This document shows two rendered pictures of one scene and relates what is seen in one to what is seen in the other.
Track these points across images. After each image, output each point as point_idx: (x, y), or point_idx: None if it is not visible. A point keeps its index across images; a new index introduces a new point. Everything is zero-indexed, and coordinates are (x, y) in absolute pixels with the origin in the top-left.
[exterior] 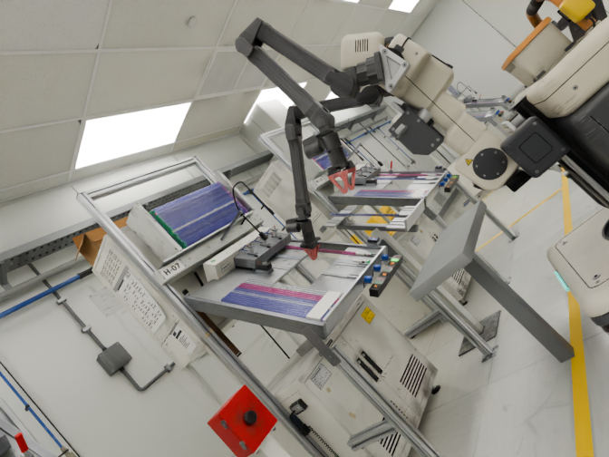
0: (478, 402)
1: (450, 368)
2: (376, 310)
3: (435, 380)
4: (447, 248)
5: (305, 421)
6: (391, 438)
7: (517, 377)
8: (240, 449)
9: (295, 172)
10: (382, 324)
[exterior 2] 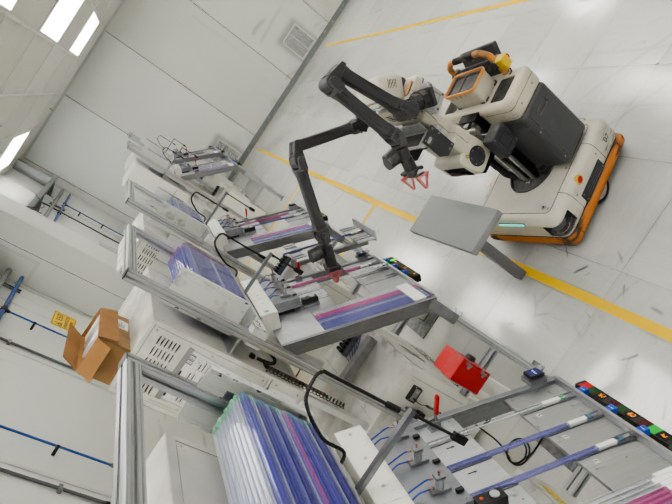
0: None
1: (425, 349)
2: None
3: None
4: (462, 221)
5: (418, 406)
6: None
7: (498, 307)
8: (479, 381)
9: (311, 201)
10: (383, 328)
